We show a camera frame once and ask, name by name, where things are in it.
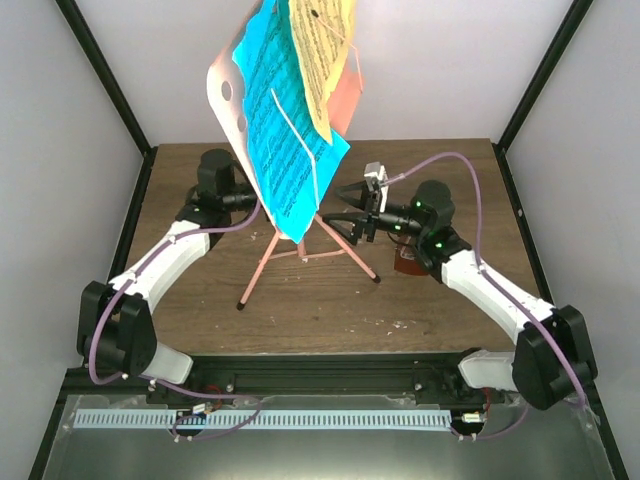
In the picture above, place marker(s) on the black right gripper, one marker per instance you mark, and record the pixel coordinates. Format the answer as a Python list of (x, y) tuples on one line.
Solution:
[(369, 219)]

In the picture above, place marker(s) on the yellow sheet music page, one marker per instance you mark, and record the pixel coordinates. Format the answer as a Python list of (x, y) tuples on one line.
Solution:
[(321, 32)]

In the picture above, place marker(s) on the black frame post right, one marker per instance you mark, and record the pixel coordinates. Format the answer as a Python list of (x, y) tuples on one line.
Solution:
[(562, 38)]

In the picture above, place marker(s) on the light blue slotted cable duct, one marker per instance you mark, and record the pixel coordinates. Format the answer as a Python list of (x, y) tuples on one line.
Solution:
[(405, 420)]

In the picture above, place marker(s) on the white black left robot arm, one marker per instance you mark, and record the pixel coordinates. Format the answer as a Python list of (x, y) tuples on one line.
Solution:
[(116, 333)]

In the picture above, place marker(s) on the black frame post left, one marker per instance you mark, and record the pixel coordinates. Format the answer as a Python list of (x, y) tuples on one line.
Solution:
[(83, 34)]

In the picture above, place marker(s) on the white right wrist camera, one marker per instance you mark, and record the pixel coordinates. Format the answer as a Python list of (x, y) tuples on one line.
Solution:
[(376, 177)]

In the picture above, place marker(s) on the red-brown wooden metronome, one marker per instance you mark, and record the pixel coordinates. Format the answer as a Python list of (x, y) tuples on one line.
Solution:
[(405, 261)]

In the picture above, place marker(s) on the black frame post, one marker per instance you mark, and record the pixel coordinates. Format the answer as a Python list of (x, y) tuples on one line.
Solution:
[(83, 34), (562, 38)]

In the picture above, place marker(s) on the pink tripod music stand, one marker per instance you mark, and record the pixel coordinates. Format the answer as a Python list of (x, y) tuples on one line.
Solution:
[(225, 92)]

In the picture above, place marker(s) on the blue sheet music booklet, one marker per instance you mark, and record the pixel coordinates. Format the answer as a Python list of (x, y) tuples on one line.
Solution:
[(293, 164)]

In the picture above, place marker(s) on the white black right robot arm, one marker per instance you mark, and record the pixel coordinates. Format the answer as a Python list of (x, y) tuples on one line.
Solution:
[(553, 356)]

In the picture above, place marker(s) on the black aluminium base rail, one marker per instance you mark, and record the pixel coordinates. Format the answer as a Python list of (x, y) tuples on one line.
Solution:
[(447, 379)]

